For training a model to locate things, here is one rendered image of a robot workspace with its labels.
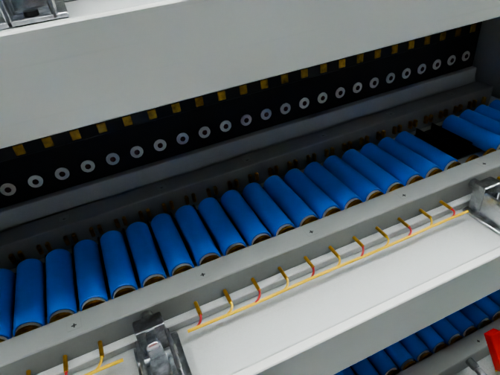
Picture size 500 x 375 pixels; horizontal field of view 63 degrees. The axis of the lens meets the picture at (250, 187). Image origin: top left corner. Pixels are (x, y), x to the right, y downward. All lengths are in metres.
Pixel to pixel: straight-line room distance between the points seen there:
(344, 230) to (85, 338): 0.18
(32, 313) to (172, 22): 0.20
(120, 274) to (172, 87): 0.15
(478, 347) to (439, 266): 0.19
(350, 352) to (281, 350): 0.05
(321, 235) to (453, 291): 0.10
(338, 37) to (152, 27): 0.10
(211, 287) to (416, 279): 0.14
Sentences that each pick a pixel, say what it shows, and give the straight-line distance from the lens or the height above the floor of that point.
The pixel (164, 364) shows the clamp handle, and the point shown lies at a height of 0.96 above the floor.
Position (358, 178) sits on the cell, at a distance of 0.35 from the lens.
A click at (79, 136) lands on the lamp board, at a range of 0.35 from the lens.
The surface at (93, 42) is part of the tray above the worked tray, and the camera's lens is 0.19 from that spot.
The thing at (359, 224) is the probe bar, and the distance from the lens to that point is 0.30.
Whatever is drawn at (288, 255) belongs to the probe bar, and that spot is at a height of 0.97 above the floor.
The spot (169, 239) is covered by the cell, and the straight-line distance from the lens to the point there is 0.31.
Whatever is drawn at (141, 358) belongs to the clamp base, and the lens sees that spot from 0.25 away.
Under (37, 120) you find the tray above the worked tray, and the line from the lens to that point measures 0.20.
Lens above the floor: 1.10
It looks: 17 degrees down
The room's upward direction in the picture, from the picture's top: 14 degrees counter-clockwise
